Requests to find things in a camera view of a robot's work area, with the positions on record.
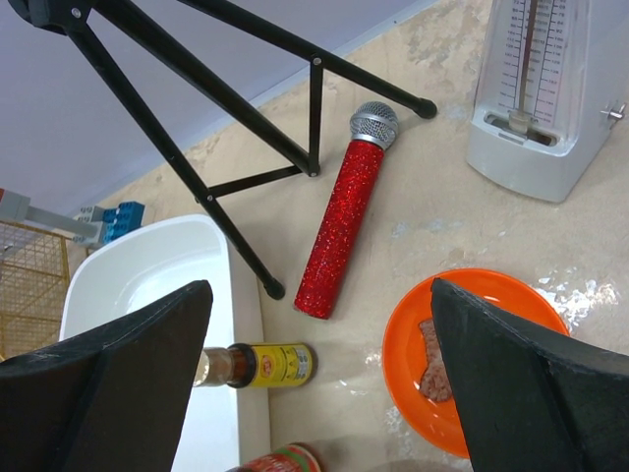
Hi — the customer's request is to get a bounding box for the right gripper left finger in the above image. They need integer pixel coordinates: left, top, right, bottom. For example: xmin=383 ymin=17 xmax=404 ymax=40
xmin=1 ymin=280 xmax=213 ymax=471

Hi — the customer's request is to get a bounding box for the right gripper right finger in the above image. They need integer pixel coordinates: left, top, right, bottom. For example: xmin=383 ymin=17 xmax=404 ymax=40
xmin=431 ymin=278 xmax=628 ymax=471

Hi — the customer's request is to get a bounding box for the orange plate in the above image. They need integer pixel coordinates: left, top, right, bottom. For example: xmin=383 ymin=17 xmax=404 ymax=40
xmin=382 ymin=267 xmax=570 ymax=458

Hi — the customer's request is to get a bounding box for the small yellow label bottle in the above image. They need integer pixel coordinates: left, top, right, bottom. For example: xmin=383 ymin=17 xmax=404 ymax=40
xmin=193 ymin=343 xmax=317 ymax=389

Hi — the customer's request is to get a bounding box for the red label sauce bottle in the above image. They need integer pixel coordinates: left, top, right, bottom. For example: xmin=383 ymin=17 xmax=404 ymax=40
xmin=234 ymin=442 xmax=323 ymax=472

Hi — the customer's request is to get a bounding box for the brown meat slice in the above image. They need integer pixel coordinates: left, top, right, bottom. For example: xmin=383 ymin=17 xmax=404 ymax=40
xmin=419 ymin=319 xmax=452 ymax=403

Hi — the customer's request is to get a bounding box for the white rectangular baking dish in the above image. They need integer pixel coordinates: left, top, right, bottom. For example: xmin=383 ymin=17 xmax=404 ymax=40
xmin=59 ymin=214 xmax=270 ymax=471

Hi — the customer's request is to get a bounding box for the toy brick tower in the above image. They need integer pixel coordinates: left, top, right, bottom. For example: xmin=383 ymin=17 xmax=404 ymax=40
xmin=1 ymin=189 xmax=145 ymax=249

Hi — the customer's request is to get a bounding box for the red glitter microphone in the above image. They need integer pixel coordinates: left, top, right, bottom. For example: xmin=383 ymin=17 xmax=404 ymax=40
xmin=294 ymin=101 xmax=399 ymax=320

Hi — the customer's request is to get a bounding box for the white metronome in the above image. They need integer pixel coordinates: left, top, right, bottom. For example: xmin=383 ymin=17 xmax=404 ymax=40
xmin=467 ymin=0 xmax=628 ymax=203

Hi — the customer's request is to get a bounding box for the black music stand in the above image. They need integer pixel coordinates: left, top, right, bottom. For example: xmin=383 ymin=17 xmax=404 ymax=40
xmin=8 ymin=0 xmax=438 ymax=301

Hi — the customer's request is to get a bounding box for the gold wire basket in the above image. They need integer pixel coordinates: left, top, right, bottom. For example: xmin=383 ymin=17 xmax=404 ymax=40
xmin=1 ymin=222 xmax=70 ymax=360

